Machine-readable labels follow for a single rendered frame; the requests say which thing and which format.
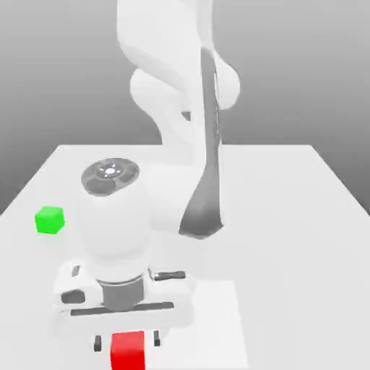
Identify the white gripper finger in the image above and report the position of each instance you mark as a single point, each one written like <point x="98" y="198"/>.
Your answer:
<point x="97" y="344"/>
<point x="156" y="338"/>

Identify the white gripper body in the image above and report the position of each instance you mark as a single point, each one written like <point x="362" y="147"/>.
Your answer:
<point x="162" y="318"/>

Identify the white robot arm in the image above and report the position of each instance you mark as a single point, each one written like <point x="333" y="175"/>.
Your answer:
<point x="115" y="225"/>

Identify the small red cube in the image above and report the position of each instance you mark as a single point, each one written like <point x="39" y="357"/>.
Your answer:
<point x="127" y="351"/>

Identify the small green cube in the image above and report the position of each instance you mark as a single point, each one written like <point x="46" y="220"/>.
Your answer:
<point x="49" y="220"/>

